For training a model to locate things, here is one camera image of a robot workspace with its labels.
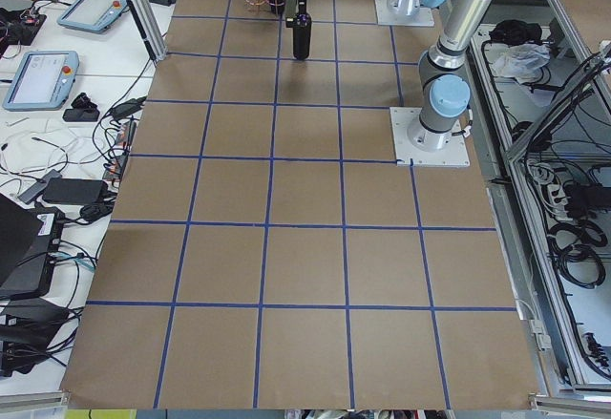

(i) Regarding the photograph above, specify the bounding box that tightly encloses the blue teach pendant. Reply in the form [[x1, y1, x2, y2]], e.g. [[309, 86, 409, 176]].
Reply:
[[2, 51, 79, 112], [57, 0, 127, 33]]

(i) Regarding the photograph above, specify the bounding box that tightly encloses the blue teach pendant near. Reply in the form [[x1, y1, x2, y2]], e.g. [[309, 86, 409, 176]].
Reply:
[[2, 51, 79, 112]]

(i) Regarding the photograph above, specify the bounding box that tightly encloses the black laptop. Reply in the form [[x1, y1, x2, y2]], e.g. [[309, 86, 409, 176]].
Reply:
[[1, 196, 64, 300]]

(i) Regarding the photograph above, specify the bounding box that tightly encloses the blue teach pendant far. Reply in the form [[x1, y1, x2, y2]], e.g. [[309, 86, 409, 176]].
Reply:
[[57, 0, 127, 33]]

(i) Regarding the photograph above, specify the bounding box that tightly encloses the dark glass wine bottle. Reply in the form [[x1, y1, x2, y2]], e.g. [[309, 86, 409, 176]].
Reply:
[[292, 12, 312, 60]]

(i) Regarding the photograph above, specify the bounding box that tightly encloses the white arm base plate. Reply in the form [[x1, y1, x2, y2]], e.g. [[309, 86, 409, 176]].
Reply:
[[374, 0, 434, 28], [390, 107, 471, 168]]

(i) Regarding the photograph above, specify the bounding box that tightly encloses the aluminium frame post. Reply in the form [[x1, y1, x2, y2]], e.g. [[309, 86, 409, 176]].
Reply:
[[126, 0, 167, 63]]

